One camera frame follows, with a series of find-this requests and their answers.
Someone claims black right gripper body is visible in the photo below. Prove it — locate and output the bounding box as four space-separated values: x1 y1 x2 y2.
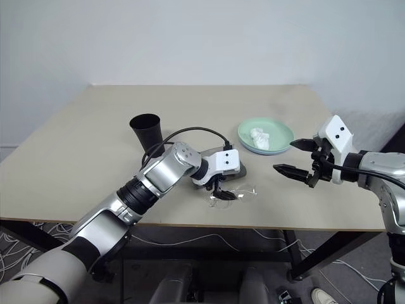
305 136 336 188

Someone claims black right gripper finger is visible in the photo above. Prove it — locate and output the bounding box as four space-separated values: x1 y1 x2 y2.
272 163 309 183
290 137 318 153

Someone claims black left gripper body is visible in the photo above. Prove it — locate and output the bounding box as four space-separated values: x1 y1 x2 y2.
204 173 227 200

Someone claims clear plastic wrapper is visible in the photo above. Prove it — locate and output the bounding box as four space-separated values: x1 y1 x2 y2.
207 182 258 210

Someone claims black cup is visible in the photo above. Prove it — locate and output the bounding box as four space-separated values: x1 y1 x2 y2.
129 113 166 158

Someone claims blue plate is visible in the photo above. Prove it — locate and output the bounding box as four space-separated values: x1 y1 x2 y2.
240 139 290 156

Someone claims green plate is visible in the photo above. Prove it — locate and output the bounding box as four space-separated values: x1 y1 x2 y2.
237 117 295 153

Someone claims white crumpled tissue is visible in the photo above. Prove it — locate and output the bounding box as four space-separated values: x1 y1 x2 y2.
249 127 271 150

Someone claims dark grey rounded shape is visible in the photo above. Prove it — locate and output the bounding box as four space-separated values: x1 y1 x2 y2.
148 258 197 304
241 266 270 304

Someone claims small black floor device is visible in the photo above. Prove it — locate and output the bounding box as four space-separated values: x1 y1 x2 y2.
276 286 302 304

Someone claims white shoe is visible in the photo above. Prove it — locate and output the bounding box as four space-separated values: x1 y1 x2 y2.
311 287 340 304

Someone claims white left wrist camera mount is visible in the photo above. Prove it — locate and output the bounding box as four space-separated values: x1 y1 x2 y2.
191 149 240 186

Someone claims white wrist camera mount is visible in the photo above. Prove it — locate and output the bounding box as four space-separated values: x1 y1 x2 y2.
191 149 240 186
316 115 354 185

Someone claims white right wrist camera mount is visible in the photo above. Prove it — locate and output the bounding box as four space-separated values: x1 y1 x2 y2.
316 115 354 185

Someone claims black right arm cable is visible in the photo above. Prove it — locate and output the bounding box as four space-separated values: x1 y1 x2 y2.
318 156 405 188

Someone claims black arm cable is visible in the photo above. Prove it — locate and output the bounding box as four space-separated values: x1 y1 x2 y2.
141 127 234 166
318 156 405 188

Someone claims white floor cable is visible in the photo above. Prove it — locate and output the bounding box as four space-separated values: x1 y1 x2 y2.
299 245 382 292
130 226 313 254

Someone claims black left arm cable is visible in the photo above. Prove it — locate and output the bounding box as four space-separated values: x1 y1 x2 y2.
141 127 234 166

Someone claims black table frame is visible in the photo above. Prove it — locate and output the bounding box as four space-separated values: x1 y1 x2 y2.
0 218 385 283

